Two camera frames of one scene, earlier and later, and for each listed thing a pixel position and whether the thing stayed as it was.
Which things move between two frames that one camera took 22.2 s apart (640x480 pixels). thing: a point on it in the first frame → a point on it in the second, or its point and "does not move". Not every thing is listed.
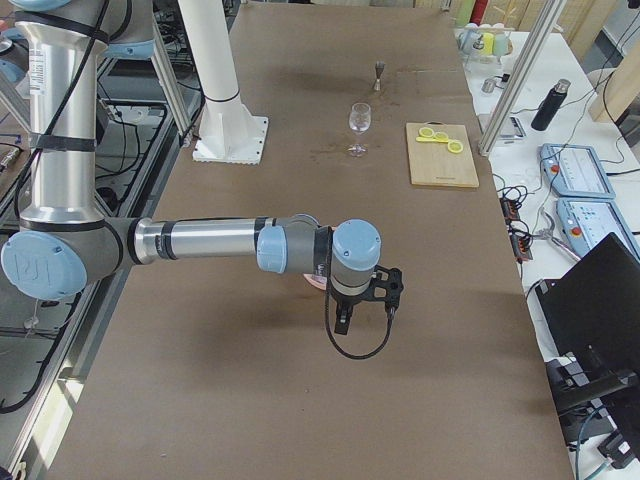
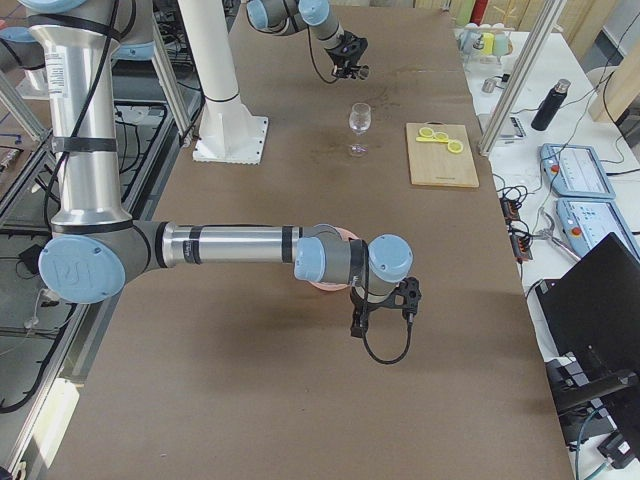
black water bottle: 551,105 does not move
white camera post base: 227,133 does not move
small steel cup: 488,86 does not move
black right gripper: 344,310 → 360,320
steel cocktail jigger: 379,66 → 364,72
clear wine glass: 359,120 does not move
